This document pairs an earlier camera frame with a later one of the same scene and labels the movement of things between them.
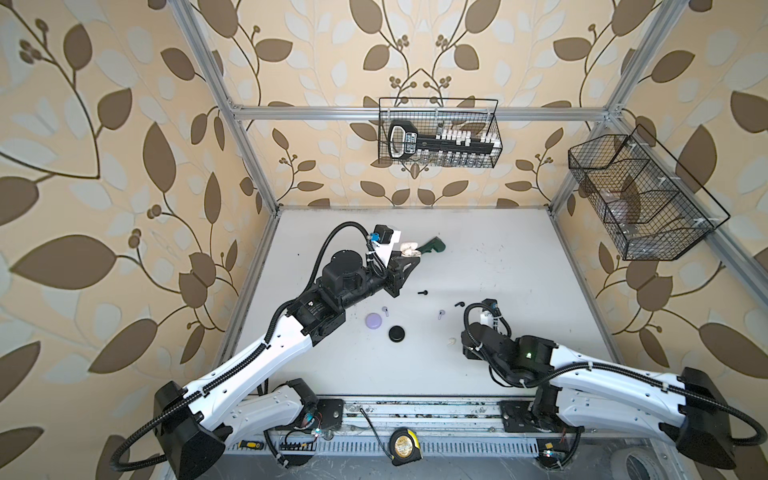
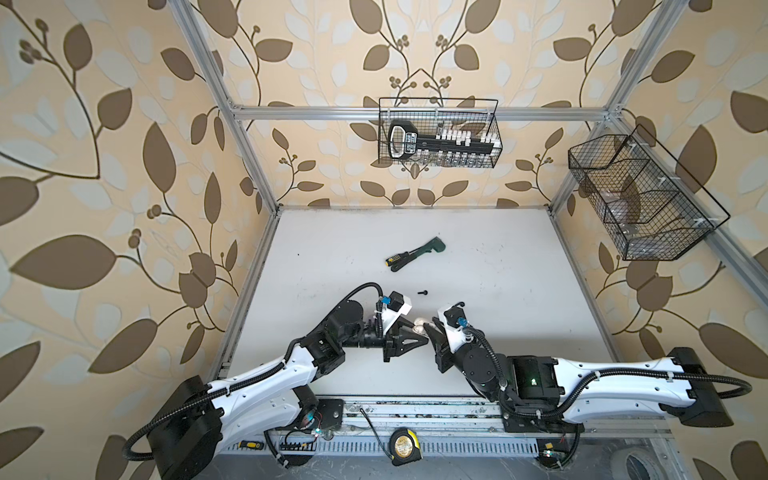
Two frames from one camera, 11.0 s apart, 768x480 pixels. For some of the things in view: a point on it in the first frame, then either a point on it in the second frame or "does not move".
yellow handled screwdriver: (251, 445) does not move
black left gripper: (394, 275) to (393, 341)
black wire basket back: (439, 133) does not move
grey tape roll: (637, 463) does not move
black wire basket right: (649, 207) does not move
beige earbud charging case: (409, 249) to (419, 326)
